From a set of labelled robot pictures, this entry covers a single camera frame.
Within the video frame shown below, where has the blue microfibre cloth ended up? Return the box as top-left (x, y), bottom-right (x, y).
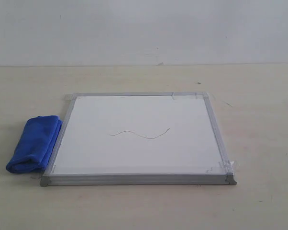
top-left (6, 115), bottom-right (62, 174)

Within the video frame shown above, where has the white board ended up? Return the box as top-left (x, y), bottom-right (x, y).
top-left (40, 92), bottom-right (236, 186)

